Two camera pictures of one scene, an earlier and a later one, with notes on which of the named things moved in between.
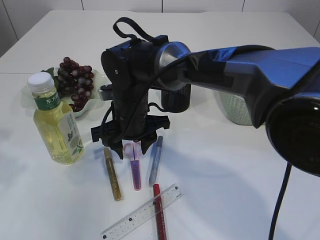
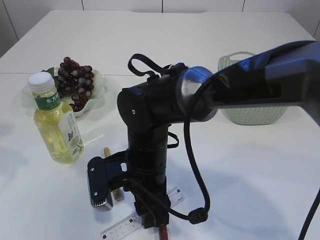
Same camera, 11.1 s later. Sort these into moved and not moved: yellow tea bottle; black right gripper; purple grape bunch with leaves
Moved: black right gripper
Not moved: yellow tea bottle; purple grape bunch with leaves
